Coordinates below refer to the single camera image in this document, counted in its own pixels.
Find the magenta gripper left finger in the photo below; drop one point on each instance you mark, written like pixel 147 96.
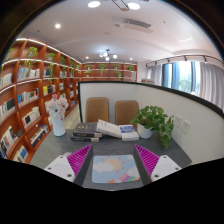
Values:
pixel 72 167

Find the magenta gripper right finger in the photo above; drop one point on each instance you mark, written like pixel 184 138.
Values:
pixel 153 167

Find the cartoon sky mouse pad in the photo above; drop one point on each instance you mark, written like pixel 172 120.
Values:
pixel 114 169

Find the dark stacked books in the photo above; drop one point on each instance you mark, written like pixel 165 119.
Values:
pixel 86 132

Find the white blue book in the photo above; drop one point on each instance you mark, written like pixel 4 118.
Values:
pixel 128 133

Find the white thick open book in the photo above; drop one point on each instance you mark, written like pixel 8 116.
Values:
pixel 108 128

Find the green potted plant white pot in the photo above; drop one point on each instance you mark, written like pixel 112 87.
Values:
pixel 155 119

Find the right tan chair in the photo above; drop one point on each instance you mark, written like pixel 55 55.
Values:
pixel 125 111

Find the tan chair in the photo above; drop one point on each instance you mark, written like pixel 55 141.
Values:
pixel 125 111
pixel 97 108

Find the left tan chair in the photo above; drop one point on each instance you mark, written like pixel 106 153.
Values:
pixel 97 108

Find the white vase with pink flowers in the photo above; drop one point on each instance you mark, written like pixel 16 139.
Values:
pixel 56 108

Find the orange wooden bookshelf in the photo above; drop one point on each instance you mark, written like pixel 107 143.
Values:
pixel 32 73

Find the white window curtain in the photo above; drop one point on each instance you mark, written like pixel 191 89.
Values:
pixel 212 84

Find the ceiling chandelier lamp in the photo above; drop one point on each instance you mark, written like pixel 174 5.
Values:
pixel 107 55

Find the white wall power socket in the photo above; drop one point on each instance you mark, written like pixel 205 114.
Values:
pixel 185 126

